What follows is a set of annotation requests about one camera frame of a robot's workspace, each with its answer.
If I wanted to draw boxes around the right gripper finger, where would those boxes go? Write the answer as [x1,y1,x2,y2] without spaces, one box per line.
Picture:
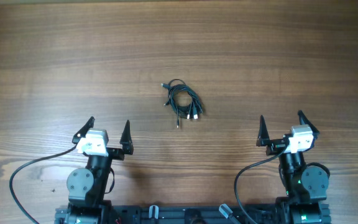
[298,110,319,137]
[256,115,270,147]

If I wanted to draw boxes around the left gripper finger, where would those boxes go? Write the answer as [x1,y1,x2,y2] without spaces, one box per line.
[72,116,95,144]
[119,120,134,155]

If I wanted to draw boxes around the black usb cables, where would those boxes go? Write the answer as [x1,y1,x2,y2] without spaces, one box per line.
[161,78,204,129]

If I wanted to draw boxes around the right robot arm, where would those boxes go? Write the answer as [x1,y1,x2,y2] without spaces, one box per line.
[256,110,331,224]

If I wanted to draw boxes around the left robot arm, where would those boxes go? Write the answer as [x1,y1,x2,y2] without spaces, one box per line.
[54,117,134,224]

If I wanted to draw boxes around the left camera black cable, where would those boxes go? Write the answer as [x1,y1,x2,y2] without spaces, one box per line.
[9,144,78,224]

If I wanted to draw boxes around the camera black cable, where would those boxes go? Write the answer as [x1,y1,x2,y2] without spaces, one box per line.
[234,138,290,224]
[9,144,78,224]

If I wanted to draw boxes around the right camera black cable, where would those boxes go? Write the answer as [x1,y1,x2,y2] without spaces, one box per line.
[234,138,290,224]

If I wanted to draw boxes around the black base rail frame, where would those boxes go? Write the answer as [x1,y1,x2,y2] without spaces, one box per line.
[54,204,332,224]

